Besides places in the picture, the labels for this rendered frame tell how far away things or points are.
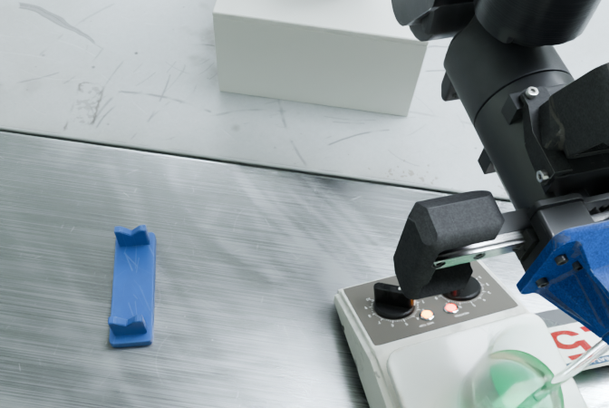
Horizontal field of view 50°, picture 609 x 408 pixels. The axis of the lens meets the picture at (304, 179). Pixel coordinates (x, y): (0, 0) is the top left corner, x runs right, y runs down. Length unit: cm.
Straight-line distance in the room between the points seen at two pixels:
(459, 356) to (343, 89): 30
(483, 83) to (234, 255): 31
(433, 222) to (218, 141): 40
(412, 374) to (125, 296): 25
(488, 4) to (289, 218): 32
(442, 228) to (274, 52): 39
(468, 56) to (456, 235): 12
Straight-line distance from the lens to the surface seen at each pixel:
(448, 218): 28
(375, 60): 63
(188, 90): 70
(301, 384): 54
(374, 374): 48
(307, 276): 58
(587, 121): 30
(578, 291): 34
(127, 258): 58
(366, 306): 52
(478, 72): 36
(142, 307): 56
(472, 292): 53
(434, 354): 47
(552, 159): 32
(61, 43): 77
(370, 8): 63
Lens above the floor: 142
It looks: 57 degrees down
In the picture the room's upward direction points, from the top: 5 degrees clockwise
